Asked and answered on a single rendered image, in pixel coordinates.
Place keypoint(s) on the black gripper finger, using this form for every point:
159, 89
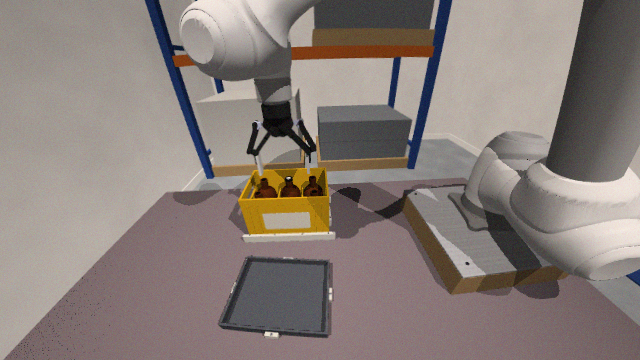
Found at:
256, 126
291, 134

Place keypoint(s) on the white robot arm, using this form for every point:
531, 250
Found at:
579, 209

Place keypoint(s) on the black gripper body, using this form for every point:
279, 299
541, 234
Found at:
282, 112

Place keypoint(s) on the yellow divided crate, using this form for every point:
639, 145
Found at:
289, 214

